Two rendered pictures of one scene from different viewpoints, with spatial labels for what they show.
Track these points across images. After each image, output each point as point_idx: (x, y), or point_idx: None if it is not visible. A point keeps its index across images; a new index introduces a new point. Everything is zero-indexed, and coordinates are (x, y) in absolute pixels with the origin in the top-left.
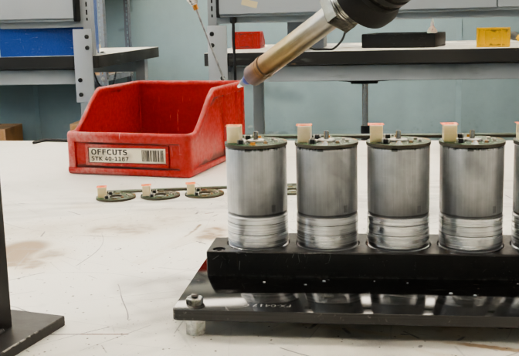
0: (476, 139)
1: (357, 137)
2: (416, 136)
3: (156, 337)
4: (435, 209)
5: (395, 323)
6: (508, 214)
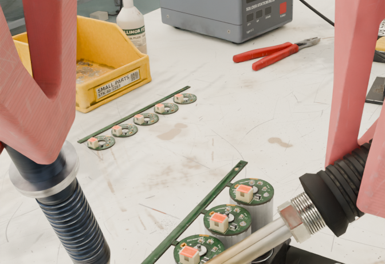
0: (234, 217)
1: (154, 262)
2: (181, 233)
3: None
4: (42, 229)
5: None
6: (90, 204)
